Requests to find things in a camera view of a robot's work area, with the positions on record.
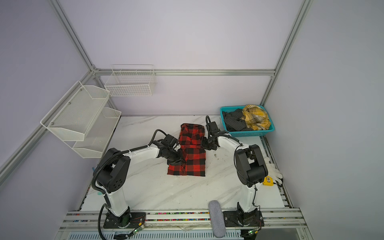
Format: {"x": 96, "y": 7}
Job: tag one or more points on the yellow plaid shirt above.
{"x": 256, "y": 118}

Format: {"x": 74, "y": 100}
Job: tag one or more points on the teal plastic basket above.
{"x": 236, "y": 134}

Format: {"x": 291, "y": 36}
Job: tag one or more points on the white mesh upper shelf bin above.
{"x": 72, "y": 118}

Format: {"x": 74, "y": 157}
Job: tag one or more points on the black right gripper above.
{"x": 203, "y": 139}

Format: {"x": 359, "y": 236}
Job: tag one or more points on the red black plaid shirt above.
{"x": 190, "y": 139}

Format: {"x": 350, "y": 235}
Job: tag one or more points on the white wire wall basket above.
{"x": 131, "y": 81}

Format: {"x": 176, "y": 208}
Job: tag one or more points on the yellow tape measure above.
{"x": 268, "y": 181}

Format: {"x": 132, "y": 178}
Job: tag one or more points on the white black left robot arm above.
{"x": 111, "y": 173}

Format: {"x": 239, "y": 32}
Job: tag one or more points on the dark grey shirt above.
{"x": 235, "y": 122}

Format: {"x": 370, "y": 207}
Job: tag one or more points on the white mesh shelf bin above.
{"x": 98, "y": 138}
{"x": 72, "y": 118}

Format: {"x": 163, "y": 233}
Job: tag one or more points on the grey foam microphone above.
{"x": 217, "y": 219}

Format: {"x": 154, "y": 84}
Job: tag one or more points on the white work glove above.
{"x": 273, "y": 172}

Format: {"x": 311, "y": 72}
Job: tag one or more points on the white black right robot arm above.
{"x": 251, "y": 170}

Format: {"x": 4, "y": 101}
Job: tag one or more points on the white mesh lower shelf bin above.
{"x": 98, "y": 138}

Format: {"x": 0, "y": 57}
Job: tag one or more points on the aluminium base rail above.
{"x": 288, "y": 224}

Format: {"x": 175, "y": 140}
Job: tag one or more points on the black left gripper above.
{"x": 179, "y": 159}

